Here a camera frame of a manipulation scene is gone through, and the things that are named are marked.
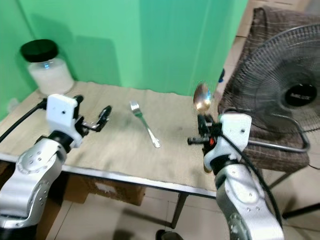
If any bronze metal spoon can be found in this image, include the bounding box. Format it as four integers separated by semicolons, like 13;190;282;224
193;82;214;174

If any silver fork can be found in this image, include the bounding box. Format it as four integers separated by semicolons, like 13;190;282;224
128;101;162;149

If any beige burlap table mat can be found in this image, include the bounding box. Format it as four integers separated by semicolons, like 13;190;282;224
0;81;224;192

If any glass jar with black lid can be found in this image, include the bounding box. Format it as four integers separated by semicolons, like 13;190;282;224
19;38;76;96

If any brown cardboard box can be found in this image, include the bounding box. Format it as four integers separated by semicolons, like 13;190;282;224
64;169;149;207

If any dark metal table leg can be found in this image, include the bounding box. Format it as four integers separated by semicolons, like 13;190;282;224
171;192;192;230

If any black standing fan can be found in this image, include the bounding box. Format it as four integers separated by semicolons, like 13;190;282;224
222;23;320;221

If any brown checked cloth chair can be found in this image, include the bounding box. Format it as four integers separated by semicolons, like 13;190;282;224
217;5;320;175

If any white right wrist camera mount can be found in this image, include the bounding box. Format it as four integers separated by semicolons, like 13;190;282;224
203;112;253;172

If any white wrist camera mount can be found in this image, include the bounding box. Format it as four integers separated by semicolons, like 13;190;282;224
203;112;253;172
45;94;84;149

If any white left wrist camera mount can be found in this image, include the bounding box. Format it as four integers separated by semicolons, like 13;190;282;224
45;94;84;149

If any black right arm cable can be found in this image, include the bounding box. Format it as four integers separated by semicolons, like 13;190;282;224
219;133;282;228

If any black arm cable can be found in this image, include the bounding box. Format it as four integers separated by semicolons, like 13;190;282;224
219;133;282;228
0;98;49;144

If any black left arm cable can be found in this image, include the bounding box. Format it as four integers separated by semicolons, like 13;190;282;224
0;98;49;144

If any white wall socket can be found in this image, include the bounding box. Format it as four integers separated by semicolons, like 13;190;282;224
6;98;17;113

